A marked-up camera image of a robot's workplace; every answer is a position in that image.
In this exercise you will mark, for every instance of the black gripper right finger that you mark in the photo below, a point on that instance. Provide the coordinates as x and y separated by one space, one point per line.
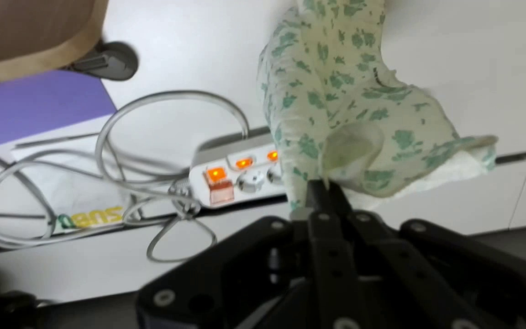
406 267

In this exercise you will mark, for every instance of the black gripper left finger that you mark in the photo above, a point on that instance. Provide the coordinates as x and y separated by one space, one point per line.
333 271

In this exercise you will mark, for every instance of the dark wooden board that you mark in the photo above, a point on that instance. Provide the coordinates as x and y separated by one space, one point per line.
40 35

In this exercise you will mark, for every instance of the green floral white cloth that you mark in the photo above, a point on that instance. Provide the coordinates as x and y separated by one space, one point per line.
340 116

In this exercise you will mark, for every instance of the purple paper sheet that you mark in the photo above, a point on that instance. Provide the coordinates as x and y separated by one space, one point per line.
48 101

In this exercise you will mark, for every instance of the white power strip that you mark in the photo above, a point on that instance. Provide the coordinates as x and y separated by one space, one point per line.
236 169

